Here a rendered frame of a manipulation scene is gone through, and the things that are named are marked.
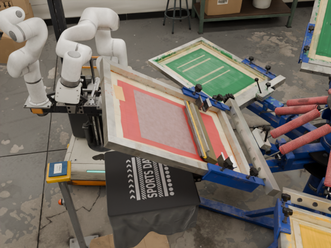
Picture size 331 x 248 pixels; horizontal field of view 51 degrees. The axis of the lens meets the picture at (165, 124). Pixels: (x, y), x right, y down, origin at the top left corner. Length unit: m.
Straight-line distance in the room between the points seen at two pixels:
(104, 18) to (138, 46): 3.27
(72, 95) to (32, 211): 1.78
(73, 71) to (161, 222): 0.98
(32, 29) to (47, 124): 2.08
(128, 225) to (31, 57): 1.02
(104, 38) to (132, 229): 1.03
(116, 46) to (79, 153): 1.40
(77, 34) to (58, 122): 2.30
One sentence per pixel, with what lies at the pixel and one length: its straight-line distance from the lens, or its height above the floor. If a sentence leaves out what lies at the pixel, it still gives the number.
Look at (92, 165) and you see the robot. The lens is 2.94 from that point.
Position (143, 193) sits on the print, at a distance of 1.89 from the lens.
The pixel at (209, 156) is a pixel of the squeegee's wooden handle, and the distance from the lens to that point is 1.61.
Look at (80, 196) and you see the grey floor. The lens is 3.12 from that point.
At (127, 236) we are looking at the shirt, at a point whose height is 0.68.
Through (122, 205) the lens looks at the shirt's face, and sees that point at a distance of 1.86.
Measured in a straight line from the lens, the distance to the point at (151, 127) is 1.58.
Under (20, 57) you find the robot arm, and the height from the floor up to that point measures 1.52.
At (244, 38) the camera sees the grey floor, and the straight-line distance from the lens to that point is 5.23.
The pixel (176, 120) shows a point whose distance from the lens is 1.74.
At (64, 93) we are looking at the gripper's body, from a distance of 1.50.
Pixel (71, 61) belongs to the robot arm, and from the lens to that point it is 1.39.
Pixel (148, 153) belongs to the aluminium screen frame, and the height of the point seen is 1.46.
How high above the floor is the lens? 2.49
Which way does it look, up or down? 43 degrees down
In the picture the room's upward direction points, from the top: 1 degrees clockwise
